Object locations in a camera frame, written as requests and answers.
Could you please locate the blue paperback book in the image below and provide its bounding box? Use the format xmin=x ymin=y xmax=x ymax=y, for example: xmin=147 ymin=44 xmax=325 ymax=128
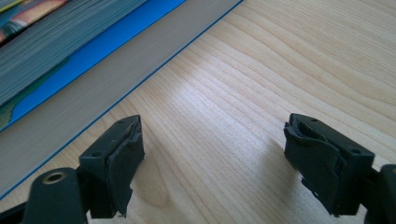
xmin=0 ymin=0 xmax=245 ymax=201

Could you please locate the red and blue illustrated book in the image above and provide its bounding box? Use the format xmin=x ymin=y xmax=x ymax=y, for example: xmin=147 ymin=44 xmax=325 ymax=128
xmin=0 ymin=0 xmax=149 ymax=107

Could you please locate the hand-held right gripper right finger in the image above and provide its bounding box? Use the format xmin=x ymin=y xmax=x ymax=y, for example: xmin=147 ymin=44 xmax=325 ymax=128
xmin=283 ymin=112 xmax=376 ymax=217

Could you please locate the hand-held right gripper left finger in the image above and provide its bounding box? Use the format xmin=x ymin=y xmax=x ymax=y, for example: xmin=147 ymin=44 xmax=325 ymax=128
xmin=78 ymin=114 xmax=146 ymax=218

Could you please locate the yellow book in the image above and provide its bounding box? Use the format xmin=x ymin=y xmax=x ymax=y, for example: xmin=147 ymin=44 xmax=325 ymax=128
xmin=0 ymin=0 xmax=24 ymax=13

